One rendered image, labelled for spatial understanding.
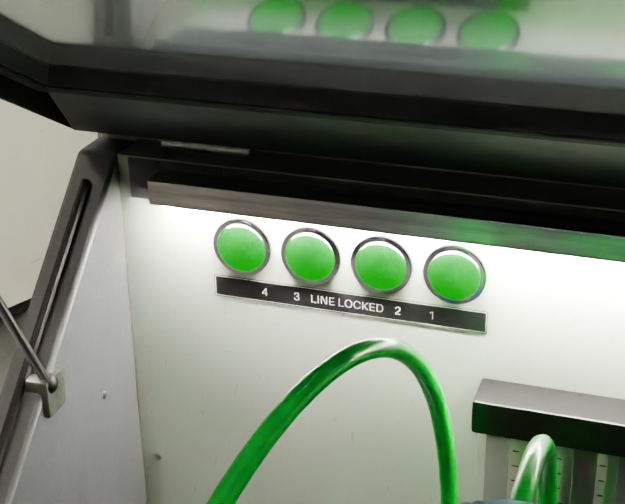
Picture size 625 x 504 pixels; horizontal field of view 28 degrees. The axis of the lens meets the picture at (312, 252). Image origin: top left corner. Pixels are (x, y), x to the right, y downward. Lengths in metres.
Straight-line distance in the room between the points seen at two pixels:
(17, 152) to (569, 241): 2.94
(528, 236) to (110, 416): 0.41
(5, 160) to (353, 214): 2.83
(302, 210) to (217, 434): 0.27
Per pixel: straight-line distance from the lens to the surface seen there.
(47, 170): 3.84
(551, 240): 0.94
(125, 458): 1.17
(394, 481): 1.12
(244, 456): 0.72
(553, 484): 0.90
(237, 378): 1.11
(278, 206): 0.98
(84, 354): 1.06
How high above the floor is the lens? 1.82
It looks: 25 degrees down
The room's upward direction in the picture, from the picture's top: 1 degrees counter-clockwise
